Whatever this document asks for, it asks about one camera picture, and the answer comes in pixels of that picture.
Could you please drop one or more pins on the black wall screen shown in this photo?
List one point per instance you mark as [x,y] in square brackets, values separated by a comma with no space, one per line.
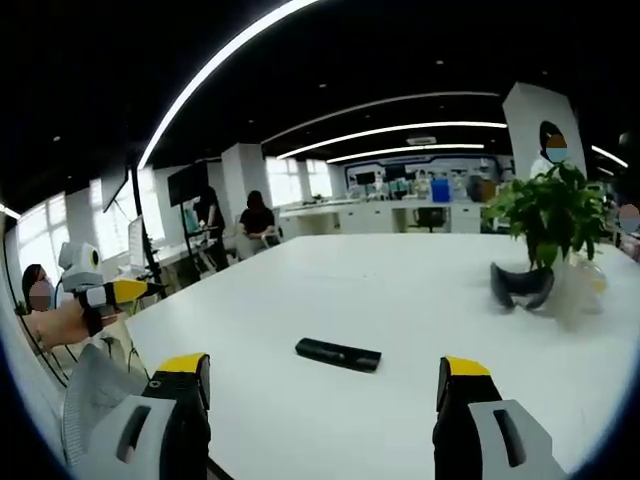
[187,184]

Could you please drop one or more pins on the grey mesh office chair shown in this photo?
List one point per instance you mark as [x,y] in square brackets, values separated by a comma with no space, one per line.
[100,395]

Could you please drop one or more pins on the clear plastic bag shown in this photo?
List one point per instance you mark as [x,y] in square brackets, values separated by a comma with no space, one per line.
[580,290]

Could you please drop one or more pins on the black remote control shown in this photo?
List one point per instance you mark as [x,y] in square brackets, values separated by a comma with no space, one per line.
[338,354]

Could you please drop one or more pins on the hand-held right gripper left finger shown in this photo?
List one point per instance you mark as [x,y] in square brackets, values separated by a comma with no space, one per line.
[165,400]

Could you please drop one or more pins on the long white counter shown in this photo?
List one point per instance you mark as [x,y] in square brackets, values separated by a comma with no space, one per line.
[360,216]

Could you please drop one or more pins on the black stand pole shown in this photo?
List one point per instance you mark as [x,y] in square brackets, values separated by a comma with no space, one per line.
[145,235]

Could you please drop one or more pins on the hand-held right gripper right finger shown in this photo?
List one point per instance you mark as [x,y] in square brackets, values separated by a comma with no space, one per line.
[465,400]

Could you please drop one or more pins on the green potted plant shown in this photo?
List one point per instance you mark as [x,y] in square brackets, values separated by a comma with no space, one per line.
[555,215]

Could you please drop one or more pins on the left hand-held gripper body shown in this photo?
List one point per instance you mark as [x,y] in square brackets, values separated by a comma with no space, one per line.
[80,265]

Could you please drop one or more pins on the blue box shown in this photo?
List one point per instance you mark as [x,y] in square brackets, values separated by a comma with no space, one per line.
[440,190]

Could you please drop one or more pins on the white desk monitor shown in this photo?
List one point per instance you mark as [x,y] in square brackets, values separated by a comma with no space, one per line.
[135,242]

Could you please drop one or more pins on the black headset goggles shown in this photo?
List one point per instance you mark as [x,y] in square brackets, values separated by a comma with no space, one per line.
[520,290]

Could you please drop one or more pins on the white pillar poster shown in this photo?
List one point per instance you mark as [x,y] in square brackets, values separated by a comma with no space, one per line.
[530,115]

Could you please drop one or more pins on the black office chair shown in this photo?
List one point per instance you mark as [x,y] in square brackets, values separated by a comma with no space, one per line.
[430,219]

